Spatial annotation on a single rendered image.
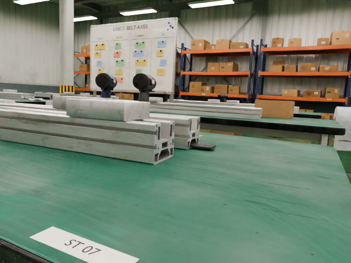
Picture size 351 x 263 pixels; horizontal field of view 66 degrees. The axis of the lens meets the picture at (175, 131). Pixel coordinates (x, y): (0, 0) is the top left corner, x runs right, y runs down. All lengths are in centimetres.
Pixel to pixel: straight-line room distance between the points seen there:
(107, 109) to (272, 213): 39
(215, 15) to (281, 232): 1185
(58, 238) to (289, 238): 23
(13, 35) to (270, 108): 1296
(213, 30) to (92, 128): 1147
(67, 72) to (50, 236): 891
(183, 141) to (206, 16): 1157
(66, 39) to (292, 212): 905
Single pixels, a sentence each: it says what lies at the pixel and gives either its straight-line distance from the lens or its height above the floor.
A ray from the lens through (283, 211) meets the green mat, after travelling 39.
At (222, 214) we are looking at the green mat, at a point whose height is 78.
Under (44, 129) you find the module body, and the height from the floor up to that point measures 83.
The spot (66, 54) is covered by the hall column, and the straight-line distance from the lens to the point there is 921.
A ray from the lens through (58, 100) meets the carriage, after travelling 97.
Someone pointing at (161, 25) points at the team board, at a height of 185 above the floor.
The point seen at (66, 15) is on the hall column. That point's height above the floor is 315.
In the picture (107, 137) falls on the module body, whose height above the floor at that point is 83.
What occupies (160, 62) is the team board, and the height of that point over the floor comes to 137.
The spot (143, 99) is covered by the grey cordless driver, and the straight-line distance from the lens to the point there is 102.
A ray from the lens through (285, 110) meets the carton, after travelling 249.
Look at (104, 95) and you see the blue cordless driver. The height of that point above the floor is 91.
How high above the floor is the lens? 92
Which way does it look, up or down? 7 degrees down
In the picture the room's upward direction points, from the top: 3 degrees clockwise
